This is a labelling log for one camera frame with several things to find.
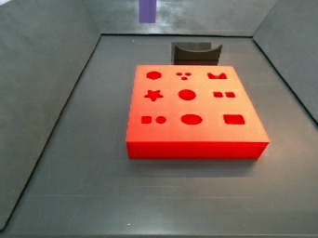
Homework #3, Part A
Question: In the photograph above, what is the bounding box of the red shape sorter block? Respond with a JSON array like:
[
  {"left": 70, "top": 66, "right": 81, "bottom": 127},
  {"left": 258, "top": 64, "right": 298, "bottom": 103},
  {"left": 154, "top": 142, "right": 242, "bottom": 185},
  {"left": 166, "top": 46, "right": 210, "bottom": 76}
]
[{"left": 126, "top": 65, "right": 270, "bottom": 159}]

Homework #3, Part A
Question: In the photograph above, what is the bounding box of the dark grey curved holder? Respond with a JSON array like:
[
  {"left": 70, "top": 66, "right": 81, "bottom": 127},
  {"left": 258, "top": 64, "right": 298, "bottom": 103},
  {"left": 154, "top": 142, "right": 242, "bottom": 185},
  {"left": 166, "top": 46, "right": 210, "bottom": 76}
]
[{"left": 171, "top": 42, "right": 222, "bottom": 65}]

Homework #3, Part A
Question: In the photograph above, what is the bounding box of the purple rectangular peg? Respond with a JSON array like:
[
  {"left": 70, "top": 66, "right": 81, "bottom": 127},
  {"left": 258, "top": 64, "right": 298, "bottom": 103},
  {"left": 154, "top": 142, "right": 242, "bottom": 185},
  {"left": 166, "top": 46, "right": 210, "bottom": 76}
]
[{"left": 139, "top": 0, "right": 157, "bottom": 23}]

